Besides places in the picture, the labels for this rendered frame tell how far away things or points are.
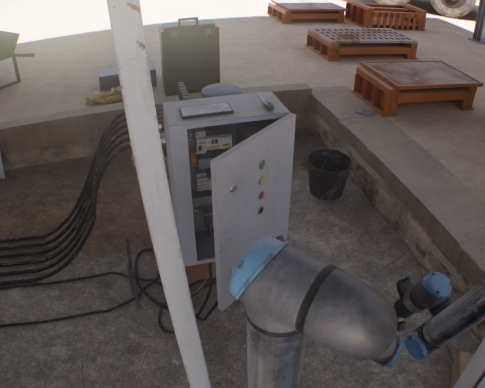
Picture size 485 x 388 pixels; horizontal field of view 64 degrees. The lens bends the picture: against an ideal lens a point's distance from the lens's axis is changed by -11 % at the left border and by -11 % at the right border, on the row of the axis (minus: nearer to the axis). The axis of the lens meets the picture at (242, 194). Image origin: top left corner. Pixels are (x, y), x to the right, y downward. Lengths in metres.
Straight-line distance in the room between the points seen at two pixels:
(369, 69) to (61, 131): 2.82
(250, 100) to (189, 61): 2.43
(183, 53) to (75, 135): 1.19
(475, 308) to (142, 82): 0.95
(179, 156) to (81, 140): 2.54
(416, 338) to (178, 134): 0.95
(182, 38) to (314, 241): 2.08
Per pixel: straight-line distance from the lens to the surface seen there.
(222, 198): 1.24
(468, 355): 2.29
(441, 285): 1.42
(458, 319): 1.19
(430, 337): 1.29
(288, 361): 0.79
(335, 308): 0.61
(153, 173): 1.04
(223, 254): 1.37
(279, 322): 0.68
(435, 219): 2.69
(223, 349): 2.25
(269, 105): 1.44
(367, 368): 2.25
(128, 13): 0.97
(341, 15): 7.44
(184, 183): 1.48
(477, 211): 2.87
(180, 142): 1.40
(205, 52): 3.93
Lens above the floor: 1.84
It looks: 35 degrees down
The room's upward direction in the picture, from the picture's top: straight up
